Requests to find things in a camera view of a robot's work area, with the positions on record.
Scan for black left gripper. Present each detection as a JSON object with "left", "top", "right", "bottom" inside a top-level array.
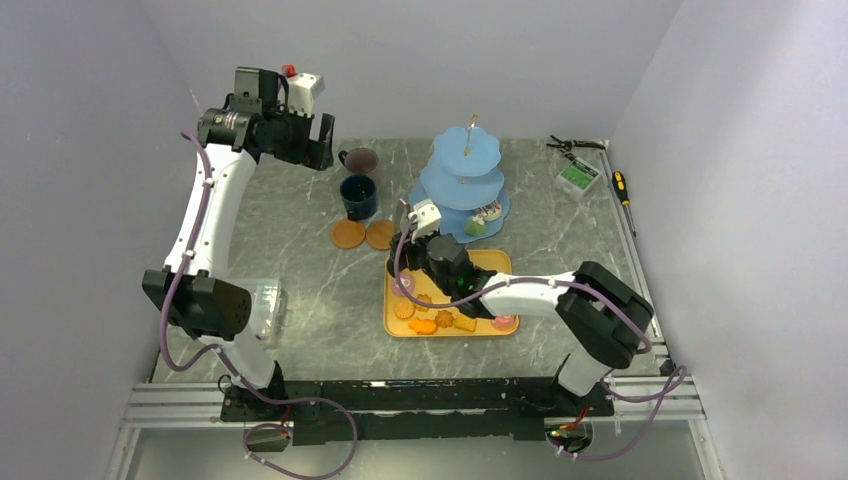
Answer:
[{"left": 263, "top": 101, "right": 334, "bottom": 171}]

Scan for purple cupcake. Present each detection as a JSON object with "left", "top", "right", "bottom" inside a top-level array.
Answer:
[{"left": 389, "top": 274, "right": 415, "bottom": 297}]

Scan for round orange cookie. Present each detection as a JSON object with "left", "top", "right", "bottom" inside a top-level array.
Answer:
[{"left": 393, "top": 299, "right": 416, "bottom": 320}]

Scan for green cupcake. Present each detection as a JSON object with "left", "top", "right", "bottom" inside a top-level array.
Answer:
[{"left": 464, "top": 215, "right": 488, "bottom": 238}]

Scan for dark orange swirl cookie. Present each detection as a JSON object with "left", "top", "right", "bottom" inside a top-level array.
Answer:
[{"left": 434, "top": 310, "right": 455, "bottom": 328}]

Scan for square cracker biscuit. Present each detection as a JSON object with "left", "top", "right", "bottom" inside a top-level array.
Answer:
[{"left": 453, "top": 314, "right": 477, "bottom": 333}]

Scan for chocolate white sprinkled donut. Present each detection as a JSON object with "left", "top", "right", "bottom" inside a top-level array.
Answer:
[{"left": 474, "top": 200, "right": 503, "bottom": 222}]

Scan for blue three-tier cake stand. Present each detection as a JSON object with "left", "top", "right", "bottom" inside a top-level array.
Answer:
[{"left": 408, "top": 114, "right": 511, "bottom": 244}]

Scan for pink cupcake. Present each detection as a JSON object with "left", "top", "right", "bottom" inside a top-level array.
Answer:
[{"left": 490, "top": 316, "right": 519, "bottom": 332}]

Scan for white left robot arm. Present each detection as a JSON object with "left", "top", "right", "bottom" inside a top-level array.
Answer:
[{"left": 142, "top": 66, "right": 335, "bottom": 420}]

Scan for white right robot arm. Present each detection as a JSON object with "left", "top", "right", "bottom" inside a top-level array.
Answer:
[{"left": 387, "top": 233, "right": 654, "bottom": 415}]

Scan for right wooden coaster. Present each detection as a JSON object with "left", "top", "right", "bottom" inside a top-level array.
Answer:
[{"left": 365, "top": 219, "right": 395, "bottom": 251}]

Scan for wooden coaster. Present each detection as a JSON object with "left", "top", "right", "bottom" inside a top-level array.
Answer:
[
  {"left": 330, "top": 219, "right": 367, "bottom": 249},
  {"left": 365, "top": 219, "right": 395, "bottom": 251}
]

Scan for yellow serving tray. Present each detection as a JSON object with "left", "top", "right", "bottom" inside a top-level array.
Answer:
[{"left": 383, "top": 249, "right": 520, "bottom": 338}]

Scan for left wooden coaster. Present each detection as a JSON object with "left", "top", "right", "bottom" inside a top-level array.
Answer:
[{"left": 330, "top": 219, "right": 367, "bottom": 249}]

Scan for purple-grey mug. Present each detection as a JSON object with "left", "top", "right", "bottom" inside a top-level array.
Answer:
[{"left": 337, "top": 147, "right": 379, "bottom": 175}]

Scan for orange fish-shaped cookie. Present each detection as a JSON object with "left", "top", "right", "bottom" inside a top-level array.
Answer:
[{"left": 407, "top": 317, "right": 439, "bottom": 335}]

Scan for dark blue mug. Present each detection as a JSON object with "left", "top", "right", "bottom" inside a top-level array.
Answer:
[{"left": 339, "top": 175, "right": 378, "bottom": 221}]

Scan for clear plastic screw box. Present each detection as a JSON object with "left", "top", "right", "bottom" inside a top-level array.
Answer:
[{"left": 232, "top": 278, "right": 288, "bottom": 348}]

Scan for green white electronic box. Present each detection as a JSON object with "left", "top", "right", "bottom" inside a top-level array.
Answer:
[{"left": 554, "top": 156, "right": 603, "bottom": 201}]

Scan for black pliers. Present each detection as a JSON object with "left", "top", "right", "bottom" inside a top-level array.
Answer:
[{"left": 546, "top": 135, "right": 606, "bottom": 154}]

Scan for yellow black screwdriver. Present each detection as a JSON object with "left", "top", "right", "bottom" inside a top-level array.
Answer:
[{"left": 612, "top": 171, "right": 637, "bottom": 238}]

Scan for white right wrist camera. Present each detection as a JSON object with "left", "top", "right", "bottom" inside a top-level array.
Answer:
[{"left": 407, "top": 198, "right": 442, "bottom": 241}]

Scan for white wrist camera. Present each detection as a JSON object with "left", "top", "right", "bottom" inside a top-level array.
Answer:
[
  {"left": 282, "top": 64, "right": 325, "bottom": 118},
  {"left": 407, "top": 198, "right": 442, "bottom": 241}
]

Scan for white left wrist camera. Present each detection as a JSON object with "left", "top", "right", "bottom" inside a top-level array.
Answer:
[{"left": 282, "top": 64, "right": 325, "bottom": 118}]

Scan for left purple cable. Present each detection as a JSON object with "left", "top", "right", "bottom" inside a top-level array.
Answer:
[{"left": 158, "top": 129, "right": 360, "bottom": 480}]

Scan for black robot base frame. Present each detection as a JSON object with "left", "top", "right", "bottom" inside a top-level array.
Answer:
[{"left": 220, "top": 377, "right": 614, "bottom": 446}]

